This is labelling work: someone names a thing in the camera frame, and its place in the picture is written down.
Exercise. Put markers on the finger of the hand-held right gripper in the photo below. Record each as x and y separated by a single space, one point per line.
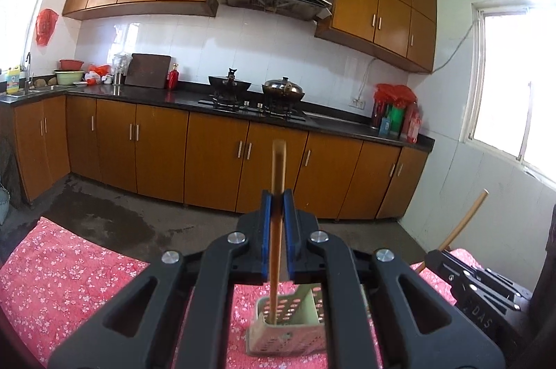
499 286
473 308

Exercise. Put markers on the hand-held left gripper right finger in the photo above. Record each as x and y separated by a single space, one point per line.
289 230

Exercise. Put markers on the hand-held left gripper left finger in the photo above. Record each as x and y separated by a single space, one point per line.
266 230

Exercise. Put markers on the wooden chopstick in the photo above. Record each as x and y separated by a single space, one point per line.
469 212
278 165

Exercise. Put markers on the green perforated utensil holder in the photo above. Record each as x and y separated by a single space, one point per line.
282 340

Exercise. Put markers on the black gas stove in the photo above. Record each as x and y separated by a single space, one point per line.
260 112

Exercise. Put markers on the wooden lower kitchen cabinets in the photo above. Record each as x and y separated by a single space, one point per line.
160 152

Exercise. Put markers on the blue box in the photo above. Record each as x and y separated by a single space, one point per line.
385 126

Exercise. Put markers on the wok with steel lid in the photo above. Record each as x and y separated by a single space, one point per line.
282 89

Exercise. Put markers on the black wok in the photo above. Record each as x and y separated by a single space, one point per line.
230 84

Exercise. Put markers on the green box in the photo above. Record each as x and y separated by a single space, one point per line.
397 120

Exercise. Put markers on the black kitchen countertop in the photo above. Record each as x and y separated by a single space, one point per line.
173 95

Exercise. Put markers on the red plastic bag over bottles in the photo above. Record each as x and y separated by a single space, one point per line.
395 93

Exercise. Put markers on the red bottle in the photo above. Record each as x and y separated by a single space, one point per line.
173 79

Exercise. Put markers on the dark wooden cutting board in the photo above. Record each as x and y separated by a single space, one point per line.
147 71

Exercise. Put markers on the large window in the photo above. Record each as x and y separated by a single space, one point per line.
508 82

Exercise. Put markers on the red floral tablecloth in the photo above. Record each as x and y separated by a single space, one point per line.
65 278

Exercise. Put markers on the red and white plastic bag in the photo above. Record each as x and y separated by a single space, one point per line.
97 73

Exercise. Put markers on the green basin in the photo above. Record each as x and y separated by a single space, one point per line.
69 77

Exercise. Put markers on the red basin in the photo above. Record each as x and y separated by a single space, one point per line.
71 64

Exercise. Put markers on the steel sink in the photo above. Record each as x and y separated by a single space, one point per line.
30 92

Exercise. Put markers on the steel faucet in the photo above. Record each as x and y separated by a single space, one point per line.
28 73

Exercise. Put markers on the yellow detergent bottle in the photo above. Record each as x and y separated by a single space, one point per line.
13 80

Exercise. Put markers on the small window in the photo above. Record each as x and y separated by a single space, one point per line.
26 4

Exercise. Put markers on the white wall outlet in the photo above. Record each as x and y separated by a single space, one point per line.
358 103

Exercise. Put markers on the red plastic bag on wall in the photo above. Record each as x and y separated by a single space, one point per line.
47 28

